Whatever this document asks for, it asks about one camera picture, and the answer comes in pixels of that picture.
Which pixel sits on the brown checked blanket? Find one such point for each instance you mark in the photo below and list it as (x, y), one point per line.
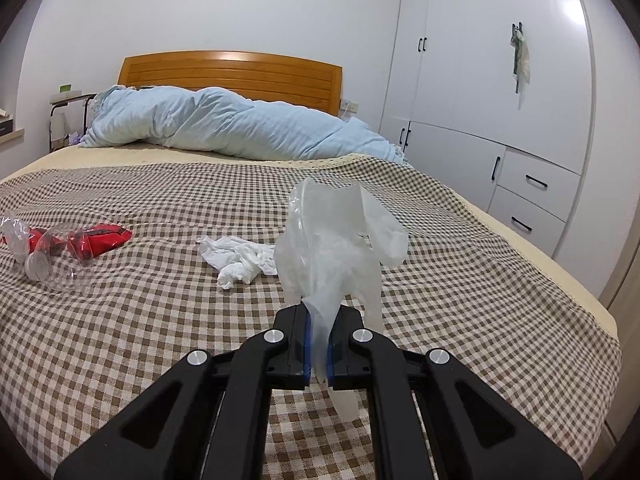
(450, 285)

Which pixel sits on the pale hanging bag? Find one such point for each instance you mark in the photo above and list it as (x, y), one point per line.
(522, 65)

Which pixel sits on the crumpled clear plastic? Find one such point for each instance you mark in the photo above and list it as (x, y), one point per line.
(14, 237)

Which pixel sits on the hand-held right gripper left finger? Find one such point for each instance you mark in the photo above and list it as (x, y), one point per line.
(302, 355)

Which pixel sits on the white wall socket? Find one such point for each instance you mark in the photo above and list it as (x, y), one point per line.
(349, 106)

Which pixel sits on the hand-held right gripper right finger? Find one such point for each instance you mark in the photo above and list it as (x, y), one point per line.
(332, 362)

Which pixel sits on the black frame side table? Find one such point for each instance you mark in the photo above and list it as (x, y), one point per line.
(70, 97)

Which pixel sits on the beige bed sheet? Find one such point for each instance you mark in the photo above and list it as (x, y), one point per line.
(75, 157)

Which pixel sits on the white wardrobe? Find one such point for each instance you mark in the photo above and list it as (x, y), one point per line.
(475, 85)

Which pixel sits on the black flat box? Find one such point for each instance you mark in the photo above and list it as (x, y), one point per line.
(6, 124)

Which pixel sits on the light blue duvet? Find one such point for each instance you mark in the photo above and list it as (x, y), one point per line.
(225, 120)

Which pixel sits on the white tissue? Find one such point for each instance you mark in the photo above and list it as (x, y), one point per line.
(240, 260)

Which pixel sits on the red foil wrapper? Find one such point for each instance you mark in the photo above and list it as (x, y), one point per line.
(107, 240)

